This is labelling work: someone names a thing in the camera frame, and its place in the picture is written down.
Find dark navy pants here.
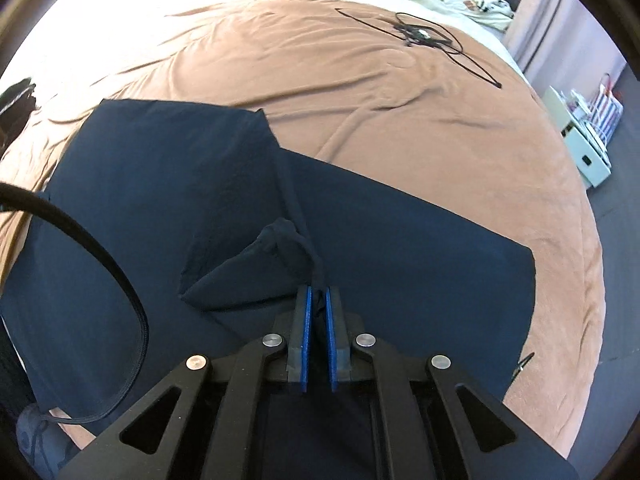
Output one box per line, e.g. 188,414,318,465
0,97,539,480

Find orange fleece blanket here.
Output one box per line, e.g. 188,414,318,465
1,0,605,455

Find white storage box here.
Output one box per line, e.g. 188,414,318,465
542,87,612,188

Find striped basket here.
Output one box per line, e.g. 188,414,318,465
568,73,624,146

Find cream fluffy blanket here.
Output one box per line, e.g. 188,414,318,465
1,0,511,96

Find pile of dark clothes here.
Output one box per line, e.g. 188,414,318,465
0,77,37,153

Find pink curtain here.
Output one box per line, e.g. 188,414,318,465
502,0,627,98

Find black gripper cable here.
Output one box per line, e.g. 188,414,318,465
0,180,151,426

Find black tangled cable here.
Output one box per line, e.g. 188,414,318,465
334,8,504,90

